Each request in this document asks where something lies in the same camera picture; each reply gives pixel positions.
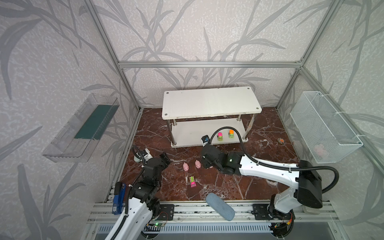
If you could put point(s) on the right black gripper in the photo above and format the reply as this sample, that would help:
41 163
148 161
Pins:
205 159

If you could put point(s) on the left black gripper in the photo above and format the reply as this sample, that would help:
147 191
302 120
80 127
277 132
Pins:
163 158

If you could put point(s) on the pink mixer truck toy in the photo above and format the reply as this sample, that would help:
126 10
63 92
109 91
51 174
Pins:
220 136

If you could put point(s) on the pink green truck toy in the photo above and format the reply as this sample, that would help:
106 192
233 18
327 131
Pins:
192 182

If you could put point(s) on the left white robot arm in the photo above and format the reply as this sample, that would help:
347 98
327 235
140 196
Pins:
141 204

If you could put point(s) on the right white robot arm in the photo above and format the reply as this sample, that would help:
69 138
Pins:
306 183

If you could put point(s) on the white two-tier shelf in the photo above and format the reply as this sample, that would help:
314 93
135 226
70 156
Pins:
191 114

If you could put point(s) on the pale green round object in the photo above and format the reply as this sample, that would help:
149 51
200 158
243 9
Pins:
137 160

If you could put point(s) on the pink pig toy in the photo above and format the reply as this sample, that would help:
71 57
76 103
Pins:
198 164
185 167

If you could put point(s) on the grey blue oval object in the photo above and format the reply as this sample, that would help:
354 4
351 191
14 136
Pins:
220 206

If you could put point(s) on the green circuit board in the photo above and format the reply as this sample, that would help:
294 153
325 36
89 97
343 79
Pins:
156 225

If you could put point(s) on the small orange round object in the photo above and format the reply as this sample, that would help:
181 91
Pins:
281 141

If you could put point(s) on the pink toy in basket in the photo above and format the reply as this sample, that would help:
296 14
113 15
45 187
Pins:
321 151

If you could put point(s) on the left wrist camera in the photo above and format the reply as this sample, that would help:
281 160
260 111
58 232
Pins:
146 154

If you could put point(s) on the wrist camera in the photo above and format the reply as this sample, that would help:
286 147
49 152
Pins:
205 140
146 154

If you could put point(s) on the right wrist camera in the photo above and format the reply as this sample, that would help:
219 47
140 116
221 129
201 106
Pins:
205 140

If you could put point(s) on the blue tool on rail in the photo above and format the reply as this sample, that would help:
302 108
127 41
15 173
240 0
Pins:
118 201

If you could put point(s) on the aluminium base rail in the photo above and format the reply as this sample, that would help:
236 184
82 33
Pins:
201 212

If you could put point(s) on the clear plastic wall bin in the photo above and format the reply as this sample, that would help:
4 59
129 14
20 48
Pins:
78 139

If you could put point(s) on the aluminium frame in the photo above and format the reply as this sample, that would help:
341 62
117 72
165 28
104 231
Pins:
350 64

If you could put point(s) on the white wire mesh basket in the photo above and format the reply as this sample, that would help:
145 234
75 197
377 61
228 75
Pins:
320 123

